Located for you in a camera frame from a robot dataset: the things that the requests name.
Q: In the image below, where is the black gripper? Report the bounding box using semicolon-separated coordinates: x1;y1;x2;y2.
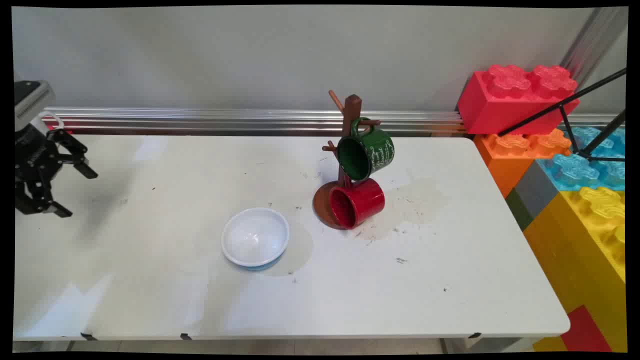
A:
14;123;99;219

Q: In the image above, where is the green enamel mug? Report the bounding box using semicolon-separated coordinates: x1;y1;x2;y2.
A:
336;117;396;183

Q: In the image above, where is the white bowl blue outside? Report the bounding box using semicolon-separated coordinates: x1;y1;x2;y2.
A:
221;207;291;272

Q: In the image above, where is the brown wooden mug tree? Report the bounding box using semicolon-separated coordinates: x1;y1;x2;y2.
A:
312;90;382;231

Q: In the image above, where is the red mug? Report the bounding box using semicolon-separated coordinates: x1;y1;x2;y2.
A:
328;177;386;231

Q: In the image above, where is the red giant toy brick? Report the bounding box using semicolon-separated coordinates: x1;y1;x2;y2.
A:
456;64;581;136

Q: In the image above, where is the orange giant toy brick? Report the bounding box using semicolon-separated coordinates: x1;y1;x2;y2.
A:
472;127;573;198

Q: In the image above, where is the green giant toy brick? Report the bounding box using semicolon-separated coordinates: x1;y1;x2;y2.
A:
505;187;535;232

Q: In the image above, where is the grey giant toy brick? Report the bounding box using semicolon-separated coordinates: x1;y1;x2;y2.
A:
514;159;561;221

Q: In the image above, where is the black tripod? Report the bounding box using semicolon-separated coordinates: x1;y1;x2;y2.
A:
497;67;628;163

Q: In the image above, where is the blue giant toy brick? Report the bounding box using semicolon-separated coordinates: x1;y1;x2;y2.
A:
537;125;627;192

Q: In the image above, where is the yellow giant toy brick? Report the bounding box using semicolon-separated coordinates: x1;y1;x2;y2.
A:
522;186;628;353

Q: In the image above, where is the small red brick panel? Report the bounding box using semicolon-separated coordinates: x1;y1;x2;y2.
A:
560;305;614;353

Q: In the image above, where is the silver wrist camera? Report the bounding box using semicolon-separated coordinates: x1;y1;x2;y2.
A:
14;80;56;132

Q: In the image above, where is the aluminium rail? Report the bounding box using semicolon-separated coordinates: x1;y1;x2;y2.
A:
42;106;626;137

